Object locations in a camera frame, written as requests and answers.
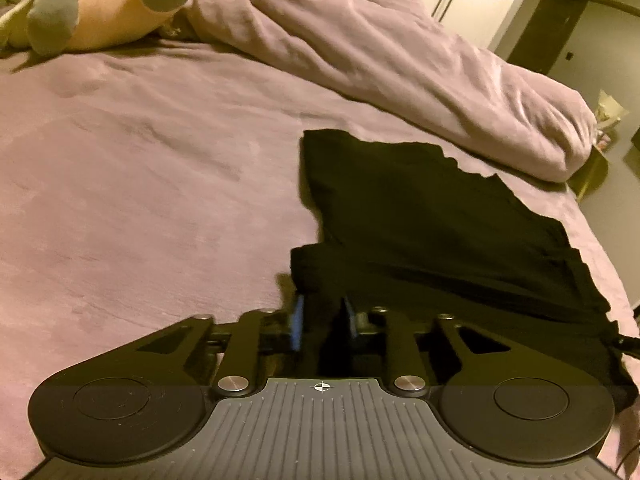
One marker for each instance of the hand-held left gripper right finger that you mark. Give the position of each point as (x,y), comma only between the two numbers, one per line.
(351,321)

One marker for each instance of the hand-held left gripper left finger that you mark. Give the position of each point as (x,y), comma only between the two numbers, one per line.
(297,324)

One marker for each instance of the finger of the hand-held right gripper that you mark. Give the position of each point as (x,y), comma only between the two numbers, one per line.
(627,344)

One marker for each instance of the black long-sleeve shirt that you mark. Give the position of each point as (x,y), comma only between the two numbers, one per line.
(425,220)

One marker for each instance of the white-legged side table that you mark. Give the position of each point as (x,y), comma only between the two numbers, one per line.
(592,175)

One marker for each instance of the rumpled purple duvet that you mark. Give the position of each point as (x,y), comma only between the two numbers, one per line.
(400,60)

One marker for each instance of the beige plush toy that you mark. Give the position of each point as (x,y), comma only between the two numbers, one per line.
(100,10)

